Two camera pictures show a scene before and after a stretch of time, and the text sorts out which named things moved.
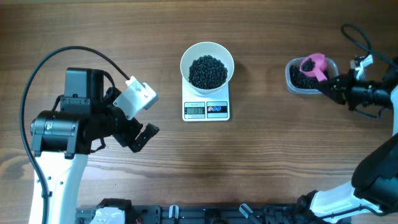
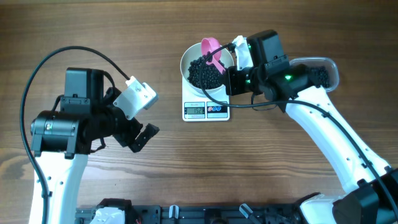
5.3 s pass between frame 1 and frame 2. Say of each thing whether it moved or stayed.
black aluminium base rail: stayed
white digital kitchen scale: stayed
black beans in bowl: stayed
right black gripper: moved
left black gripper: stayed
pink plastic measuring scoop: moved
